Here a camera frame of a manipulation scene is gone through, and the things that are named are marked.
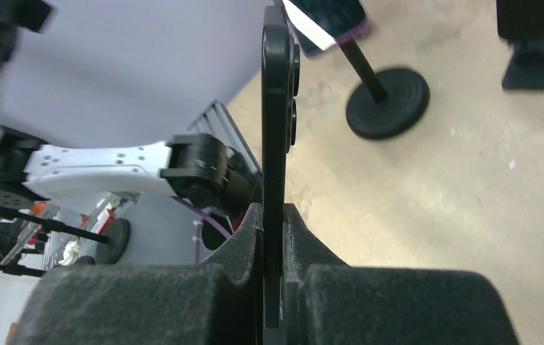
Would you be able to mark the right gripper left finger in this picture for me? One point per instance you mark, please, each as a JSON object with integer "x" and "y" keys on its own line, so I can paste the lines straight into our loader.
{"x": 218, "y": 301}

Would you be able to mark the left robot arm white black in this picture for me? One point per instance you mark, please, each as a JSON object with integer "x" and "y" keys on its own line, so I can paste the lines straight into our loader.
{"x": 210, "y": 166}

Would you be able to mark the black folding phone stand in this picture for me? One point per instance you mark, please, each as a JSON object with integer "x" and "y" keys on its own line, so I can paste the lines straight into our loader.
{"x": 520, "y": 24}

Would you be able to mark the purple-cased phone on stand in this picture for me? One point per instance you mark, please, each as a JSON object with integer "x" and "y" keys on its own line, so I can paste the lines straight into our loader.
{"x": 320, "y": 25}

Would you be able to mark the black base frame rail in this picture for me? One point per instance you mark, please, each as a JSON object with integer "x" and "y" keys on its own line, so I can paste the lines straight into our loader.
{"x": 217, "y": 121}

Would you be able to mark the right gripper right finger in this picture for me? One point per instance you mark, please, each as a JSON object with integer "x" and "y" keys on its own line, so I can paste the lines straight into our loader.
{"x": 326, "y": 301}

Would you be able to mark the black phone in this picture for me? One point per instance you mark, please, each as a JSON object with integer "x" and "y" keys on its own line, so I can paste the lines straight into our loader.
{"x": 280, "y": 75}

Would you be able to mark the black round-base stand left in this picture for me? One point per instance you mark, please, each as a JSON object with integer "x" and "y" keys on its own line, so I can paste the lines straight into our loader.
{"x": 384, "y": 104}

